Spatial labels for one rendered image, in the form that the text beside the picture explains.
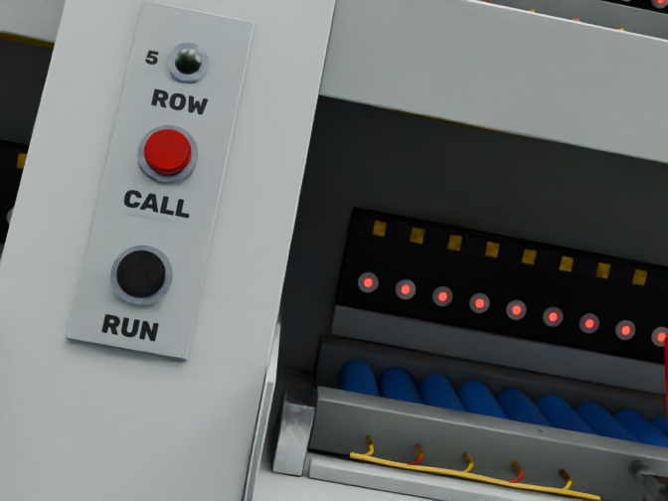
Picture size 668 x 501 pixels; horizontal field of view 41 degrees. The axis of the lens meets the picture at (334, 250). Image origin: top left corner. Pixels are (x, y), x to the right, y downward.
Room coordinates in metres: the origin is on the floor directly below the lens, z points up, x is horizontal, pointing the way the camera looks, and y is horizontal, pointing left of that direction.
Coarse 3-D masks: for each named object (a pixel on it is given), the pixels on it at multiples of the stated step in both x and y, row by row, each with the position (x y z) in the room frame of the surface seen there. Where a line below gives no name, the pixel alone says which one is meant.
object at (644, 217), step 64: (0, 64) 0.49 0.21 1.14; (0, 128) 0.49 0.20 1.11; (320, 128) 0.50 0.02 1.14; (384, 128) 0.50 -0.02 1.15; (448, 128) 0.51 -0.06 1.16; (320, 192) 0.50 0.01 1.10; (384, 192) 0.50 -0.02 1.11; (448, 192) 0.51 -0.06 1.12; (512, 192) 0.51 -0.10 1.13; (576, 192) 0.51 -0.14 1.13; (640, 192) 0.51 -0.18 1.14; (320, 256) 0.50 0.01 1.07; (640, 256) 0.51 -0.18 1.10; (320, 320) 0.50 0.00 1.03
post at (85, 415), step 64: (128, 0) 0.30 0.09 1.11; (192, 0) 0.30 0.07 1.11; (256, 0) 0.30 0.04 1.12; (320, 0) 0.30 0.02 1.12; (64, 64) 0.30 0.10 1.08; (128, 64) 0.30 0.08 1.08; (256, 64) 0.30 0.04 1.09; (320, 64) 0.30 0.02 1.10; (64, 128) 0.30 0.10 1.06; (256, 128) 0.30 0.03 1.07; (64, 192) 0.30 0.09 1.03; (256, 192) 0.30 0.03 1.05; (64, 256) 0.30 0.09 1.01; (256, 256) 0.30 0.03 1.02; (0, 320) 0.30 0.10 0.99; (64, 320) 0.30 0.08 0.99; (256, 320) 0.30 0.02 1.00; (0, 384) 0.30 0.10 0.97; (64, 384) 0.30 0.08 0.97; (128, 384) 0.30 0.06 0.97; (192, 384) 0.30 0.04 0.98; (256, 384) 0.30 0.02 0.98; (0, 448) 0.30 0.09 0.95; (64, 448) 0.30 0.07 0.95; (128, 448) 0.30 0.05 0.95; (192, 448) 0.30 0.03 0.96
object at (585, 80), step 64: (384, 0) 0.31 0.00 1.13; (448, 0) 0.31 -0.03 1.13; (512, 0) 0.37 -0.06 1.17; (576, 0) 0.37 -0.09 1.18; (640, 0) 0.48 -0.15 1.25; (384, 64) 0.31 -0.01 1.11; (448, 64) 0.31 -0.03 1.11; (512, 64) 0.31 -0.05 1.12; (576, 64) 0.31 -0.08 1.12; (640, 64) 0.31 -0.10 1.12; (512, 128) 0.32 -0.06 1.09; (576, 128) 0.32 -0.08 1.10; (640, 128) 0.32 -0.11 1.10
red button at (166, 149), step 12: (156, 132) 0.29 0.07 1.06; (168, 132) 0.29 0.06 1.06; (156, 144) 0.29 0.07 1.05; (168, 144) 0.29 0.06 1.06; (180, 144) 0.29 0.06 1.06; (144, 156) 0.29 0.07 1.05; (156, 156) 0.29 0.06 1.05; (168, 156) 0.29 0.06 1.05; (180, 156) 0.29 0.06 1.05; (156, 168) 0.29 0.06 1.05; (168, 168) 0.29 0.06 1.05; (180, 168) 0.29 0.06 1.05
